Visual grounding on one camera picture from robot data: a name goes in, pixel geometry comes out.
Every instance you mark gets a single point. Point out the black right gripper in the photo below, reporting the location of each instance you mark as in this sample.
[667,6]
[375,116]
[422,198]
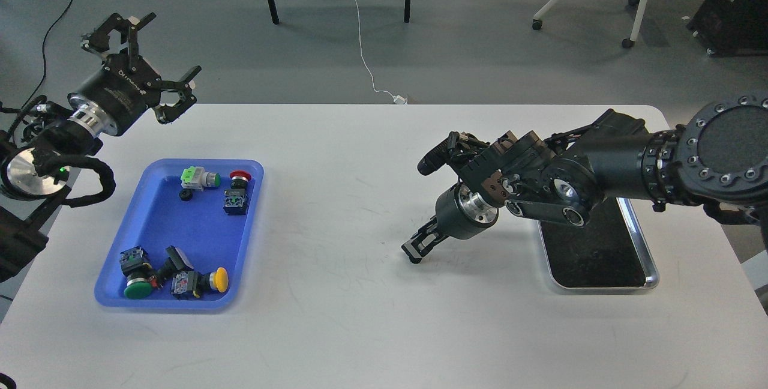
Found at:
[460,213]

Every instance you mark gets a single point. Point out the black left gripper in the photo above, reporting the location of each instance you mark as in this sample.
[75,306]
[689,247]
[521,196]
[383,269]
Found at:
[117,98]

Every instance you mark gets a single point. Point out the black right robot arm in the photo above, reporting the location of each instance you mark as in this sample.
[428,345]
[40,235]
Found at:
[717,160]

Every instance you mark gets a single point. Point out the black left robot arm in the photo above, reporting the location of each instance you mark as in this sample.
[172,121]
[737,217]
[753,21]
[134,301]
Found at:
[49,151]

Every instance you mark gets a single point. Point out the blue plastic tray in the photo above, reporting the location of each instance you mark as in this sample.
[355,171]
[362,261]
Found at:
[157,218]

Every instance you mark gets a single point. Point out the silver metal tray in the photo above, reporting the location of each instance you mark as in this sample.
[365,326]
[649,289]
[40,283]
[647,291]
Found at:
[609,255]

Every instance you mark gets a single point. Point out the black cabinet on casters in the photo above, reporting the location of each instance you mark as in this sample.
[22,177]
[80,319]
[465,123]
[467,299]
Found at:
[731,28]

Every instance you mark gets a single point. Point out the green push button switch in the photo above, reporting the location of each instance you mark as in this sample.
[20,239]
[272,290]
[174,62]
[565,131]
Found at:
[198,178]

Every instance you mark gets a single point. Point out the red push button switch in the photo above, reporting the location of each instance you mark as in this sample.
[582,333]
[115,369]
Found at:
[236,196]

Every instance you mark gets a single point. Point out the green mushroom button switch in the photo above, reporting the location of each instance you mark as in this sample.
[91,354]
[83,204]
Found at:
[140,276]

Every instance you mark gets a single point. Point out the black selector switch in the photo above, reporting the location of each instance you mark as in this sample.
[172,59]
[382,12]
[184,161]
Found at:
[176,261]

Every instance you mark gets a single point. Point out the yellow push button switch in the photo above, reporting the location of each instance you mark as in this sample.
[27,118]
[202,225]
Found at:
[192,284]

